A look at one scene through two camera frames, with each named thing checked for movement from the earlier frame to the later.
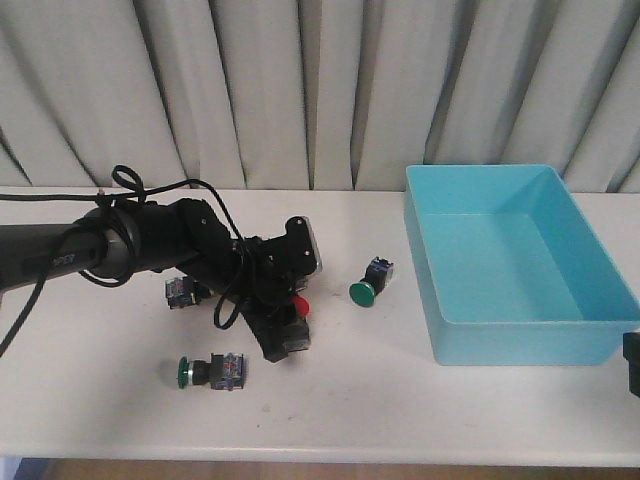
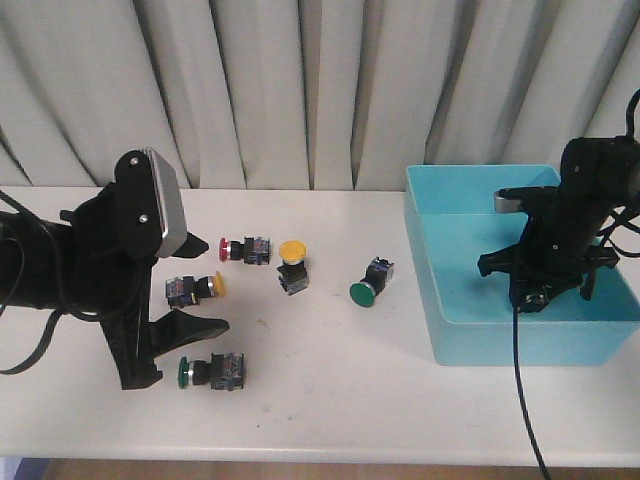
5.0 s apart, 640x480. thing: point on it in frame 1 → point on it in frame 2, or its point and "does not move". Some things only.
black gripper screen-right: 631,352 → 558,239
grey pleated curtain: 317,94 does not move
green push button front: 224,371 does not move
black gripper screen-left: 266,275 → 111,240
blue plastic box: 512,271 does not move
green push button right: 377,277 does not move
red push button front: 301,305 → 533,299
